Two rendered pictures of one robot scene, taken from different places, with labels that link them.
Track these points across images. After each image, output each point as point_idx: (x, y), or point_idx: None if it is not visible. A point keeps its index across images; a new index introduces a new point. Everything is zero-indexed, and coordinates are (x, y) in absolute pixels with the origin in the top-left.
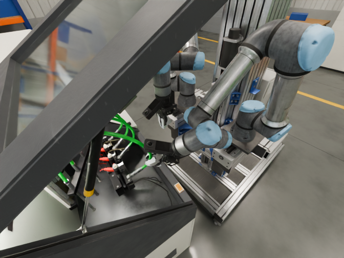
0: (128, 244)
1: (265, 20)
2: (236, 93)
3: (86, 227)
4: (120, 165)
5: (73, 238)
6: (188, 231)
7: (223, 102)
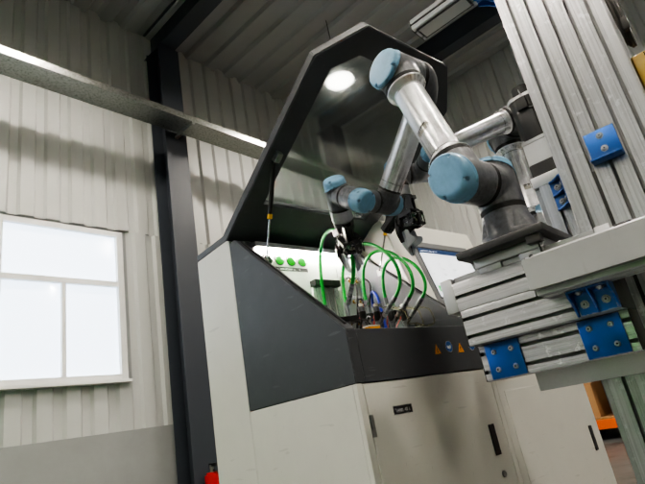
0: (275, 307)
1: (513, 53)
2: (553, 179)
3: (268, 260)
4: (364, 305)
5: (258, 255)
6: (359, 450)
7: (541, 208)
